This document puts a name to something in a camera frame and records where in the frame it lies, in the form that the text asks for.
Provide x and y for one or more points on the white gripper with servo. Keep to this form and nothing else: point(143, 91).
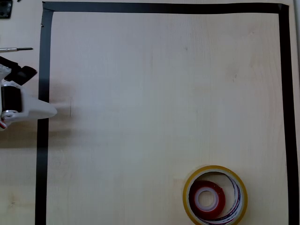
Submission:
point(12, 99)

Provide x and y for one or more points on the small red tape roll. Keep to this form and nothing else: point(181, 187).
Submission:
point(219, 199)

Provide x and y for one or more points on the big yellow tape roll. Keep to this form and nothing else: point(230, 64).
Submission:
point(237, 199)

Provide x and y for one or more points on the black webcam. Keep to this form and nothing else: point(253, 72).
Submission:
point(23, 73)

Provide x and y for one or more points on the silver precision screwdriver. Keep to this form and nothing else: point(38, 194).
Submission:
point(7, 49)

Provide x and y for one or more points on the black plastic object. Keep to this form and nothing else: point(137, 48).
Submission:
point(4, 10)

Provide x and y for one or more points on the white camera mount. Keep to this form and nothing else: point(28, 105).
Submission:
point(4, 71)

